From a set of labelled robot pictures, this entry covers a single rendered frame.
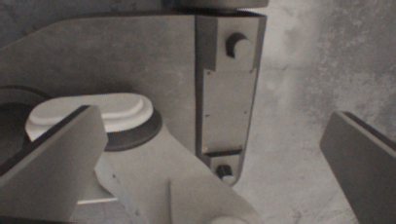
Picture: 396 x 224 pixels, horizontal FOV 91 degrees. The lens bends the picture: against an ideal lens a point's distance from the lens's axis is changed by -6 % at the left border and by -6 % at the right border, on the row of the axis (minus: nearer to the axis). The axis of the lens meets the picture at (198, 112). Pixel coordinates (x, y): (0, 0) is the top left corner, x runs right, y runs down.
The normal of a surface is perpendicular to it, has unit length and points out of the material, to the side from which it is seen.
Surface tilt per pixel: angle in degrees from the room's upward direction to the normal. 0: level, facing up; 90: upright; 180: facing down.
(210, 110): 0
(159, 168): 90
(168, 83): 0
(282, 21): 0
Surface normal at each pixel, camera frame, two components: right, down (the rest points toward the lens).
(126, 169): 0.00, -0.85
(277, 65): 0.16, 0.51
